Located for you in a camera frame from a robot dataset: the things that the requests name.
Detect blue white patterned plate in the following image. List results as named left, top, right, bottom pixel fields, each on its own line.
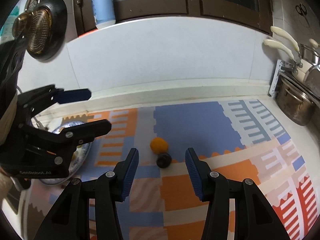
left=40, top=121, right=92, bottom=186

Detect copper perforated strainer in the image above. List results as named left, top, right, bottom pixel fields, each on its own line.
left=27, top=8, right=52, bottom=55

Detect teal white bag box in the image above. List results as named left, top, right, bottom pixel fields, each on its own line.
left=0, top=5, right=20, bottom=44

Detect small copper saucepan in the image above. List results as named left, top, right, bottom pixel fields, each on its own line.
left=12, top=11, right=33, bottom=38

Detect colourful patterned table mat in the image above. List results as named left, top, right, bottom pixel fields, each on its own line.
left=54, top=99, right=319, bottom=239

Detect dark plum near oranges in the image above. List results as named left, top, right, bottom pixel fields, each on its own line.
left=156, top=153, right=172, bottom=168

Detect small orange back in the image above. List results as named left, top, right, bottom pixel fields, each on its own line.
left=150, top=137, right=169, bottom=154

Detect black frying pan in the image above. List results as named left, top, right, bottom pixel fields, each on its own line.
left=27, top=0, right=67, bottom=61

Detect white pump soap bottle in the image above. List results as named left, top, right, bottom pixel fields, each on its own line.
left=91, top=0, right=116, bottom=29

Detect metal dish rack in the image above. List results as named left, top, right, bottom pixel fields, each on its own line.
left=268, top=59, right=319, bottom=101

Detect cream handled pan lower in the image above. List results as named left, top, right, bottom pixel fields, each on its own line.
left=263, top=39, right=303, bottom=68

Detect cream handled pan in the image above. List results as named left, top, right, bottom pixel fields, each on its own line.
left=263, top=39, right=303, bottom=68
left=270, top=26, right=319, bottom=65

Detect cream handled pan upper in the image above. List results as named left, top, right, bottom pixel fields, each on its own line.
left=270, top=26, right=319, bottom=65

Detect black scissors on wall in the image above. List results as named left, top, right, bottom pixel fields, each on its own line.
left=295, top=3, right=310, bottom=26

